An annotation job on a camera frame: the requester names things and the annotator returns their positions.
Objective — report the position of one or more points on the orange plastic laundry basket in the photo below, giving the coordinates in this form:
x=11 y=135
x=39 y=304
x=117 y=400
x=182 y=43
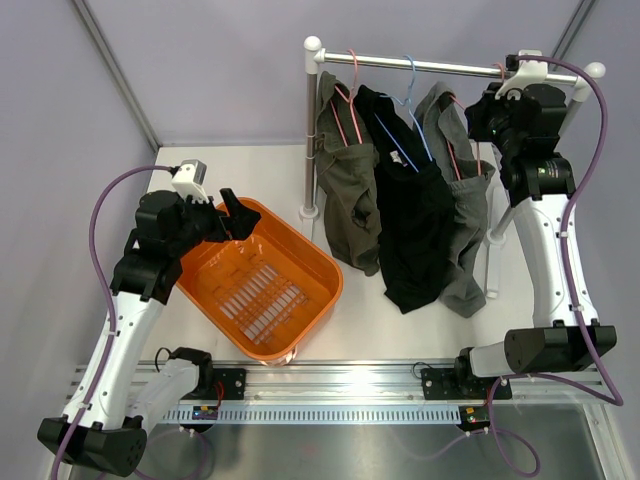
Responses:
x=268 y=294

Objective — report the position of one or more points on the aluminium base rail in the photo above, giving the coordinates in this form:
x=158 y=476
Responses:
x=377 y=382

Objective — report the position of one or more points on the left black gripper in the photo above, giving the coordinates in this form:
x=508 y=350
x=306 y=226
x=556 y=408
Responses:
x=239 y=223

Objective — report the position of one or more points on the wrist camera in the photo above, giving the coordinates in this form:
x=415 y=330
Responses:
x=526 y=67
x=188 y=181

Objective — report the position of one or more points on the blue wire hanger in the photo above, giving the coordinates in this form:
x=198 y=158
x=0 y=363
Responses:
x=405 y=105

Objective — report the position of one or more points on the black shorts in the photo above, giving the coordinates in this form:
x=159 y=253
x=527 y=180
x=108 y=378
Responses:
x=415 y=204

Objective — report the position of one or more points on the white slotted cable duct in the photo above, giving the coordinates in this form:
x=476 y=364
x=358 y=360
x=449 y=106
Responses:
x=237 y=414

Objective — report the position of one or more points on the white metal clothes rack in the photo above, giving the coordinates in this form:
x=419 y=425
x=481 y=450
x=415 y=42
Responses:
x=584 y=82

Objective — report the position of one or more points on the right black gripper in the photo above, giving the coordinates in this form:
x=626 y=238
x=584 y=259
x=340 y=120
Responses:
x=479 y=113

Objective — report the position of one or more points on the olive green shorts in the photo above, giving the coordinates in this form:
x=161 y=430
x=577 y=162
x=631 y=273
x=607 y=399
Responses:
x=346 y=158

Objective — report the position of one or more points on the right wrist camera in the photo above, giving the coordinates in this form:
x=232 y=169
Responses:
x=526 y=67

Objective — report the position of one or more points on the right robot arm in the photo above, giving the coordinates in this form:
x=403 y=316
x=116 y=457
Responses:
x=538 y=182

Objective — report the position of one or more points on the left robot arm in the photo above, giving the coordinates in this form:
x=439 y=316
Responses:
x=101 y=428

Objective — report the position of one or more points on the grey shorts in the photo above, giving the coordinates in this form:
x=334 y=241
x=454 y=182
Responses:
x=468 y=178

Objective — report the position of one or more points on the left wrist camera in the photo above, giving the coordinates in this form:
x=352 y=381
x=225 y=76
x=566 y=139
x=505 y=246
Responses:
x=188 y=181

